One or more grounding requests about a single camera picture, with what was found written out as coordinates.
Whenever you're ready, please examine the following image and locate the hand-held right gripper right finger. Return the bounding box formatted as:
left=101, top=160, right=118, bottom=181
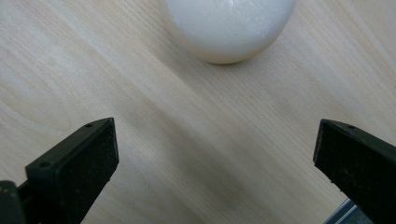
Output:
left=313, top=119, right=396, bottom=224

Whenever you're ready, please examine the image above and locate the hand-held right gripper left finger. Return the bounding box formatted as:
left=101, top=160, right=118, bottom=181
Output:
left=17, top=117, right=120, bottom=224

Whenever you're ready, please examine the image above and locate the white round bowl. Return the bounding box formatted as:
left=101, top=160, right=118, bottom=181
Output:
left=161, top=0, right=297, bottom=65

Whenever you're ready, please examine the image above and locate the metal table edge rail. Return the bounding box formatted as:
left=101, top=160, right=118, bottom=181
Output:
left=321, top=198, right=373, bottom=224

